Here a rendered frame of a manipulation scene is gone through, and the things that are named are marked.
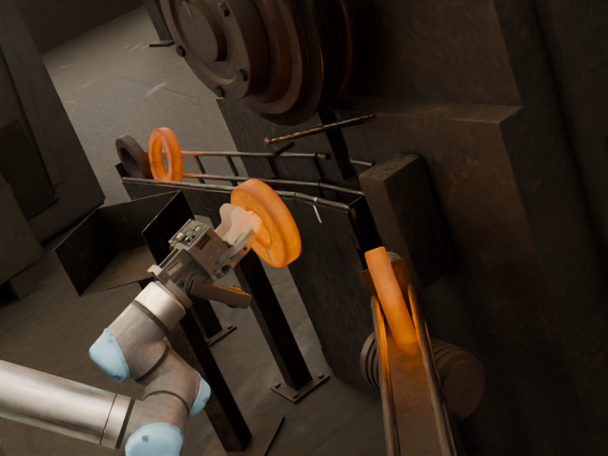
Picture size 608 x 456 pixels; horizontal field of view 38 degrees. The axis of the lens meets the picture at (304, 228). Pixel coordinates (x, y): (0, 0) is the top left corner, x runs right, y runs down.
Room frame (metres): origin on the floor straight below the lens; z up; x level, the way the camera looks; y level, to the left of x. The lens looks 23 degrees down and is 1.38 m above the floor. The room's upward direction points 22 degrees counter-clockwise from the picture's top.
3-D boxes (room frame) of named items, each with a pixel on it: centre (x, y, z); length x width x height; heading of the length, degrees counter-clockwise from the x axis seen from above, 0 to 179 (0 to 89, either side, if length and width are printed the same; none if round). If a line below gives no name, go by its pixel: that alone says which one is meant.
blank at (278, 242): (1.36, 0.06, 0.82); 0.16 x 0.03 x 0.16; 26
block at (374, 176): (1.45, -0.19, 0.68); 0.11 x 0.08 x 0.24; 116
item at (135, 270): (1.99, 0.40, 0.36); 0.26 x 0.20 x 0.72; 61
